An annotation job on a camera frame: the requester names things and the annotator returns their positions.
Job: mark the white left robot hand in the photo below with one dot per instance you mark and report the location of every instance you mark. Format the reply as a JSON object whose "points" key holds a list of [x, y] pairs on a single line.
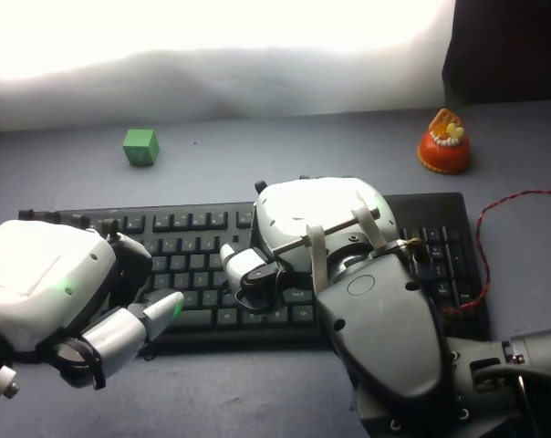
{"points": [[38, 274]]}

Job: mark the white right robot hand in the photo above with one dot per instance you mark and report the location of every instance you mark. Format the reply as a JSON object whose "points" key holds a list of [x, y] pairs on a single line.
{"points": [[312, 205]]}

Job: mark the black computer keyboard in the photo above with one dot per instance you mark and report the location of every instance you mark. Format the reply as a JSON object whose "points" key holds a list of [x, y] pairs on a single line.
{"points": [[189, 255]]}

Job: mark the orange toy cake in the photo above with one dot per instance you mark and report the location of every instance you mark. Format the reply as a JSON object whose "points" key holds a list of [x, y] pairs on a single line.
{"points": [[444, 153]]}

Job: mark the white backdrop cloth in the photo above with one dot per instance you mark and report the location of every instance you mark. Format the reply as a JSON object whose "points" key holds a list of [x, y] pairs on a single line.
{"points": [[211, 82]]}

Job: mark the green cube block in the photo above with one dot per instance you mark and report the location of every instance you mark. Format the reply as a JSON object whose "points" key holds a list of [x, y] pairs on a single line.
{"points": [[140, 147]]}

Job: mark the dark panel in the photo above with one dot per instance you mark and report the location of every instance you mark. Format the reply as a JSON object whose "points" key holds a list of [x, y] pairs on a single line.
{"points": [[508, 50]]}

